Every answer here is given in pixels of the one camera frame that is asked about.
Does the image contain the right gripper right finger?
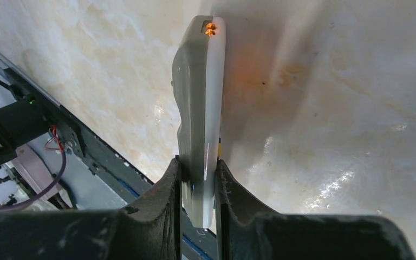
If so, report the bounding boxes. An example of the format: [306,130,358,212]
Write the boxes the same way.
[215,160,415,259]

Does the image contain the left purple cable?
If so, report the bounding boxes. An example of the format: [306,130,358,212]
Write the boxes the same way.
[0,143,67,212]

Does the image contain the beige remote control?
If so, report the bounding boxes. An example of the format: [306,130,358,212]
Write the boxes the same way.
[172,15,226,229]

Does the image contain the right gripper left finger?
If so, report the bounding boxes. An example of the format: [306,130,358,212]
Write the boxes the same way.
[0,158,182,259]

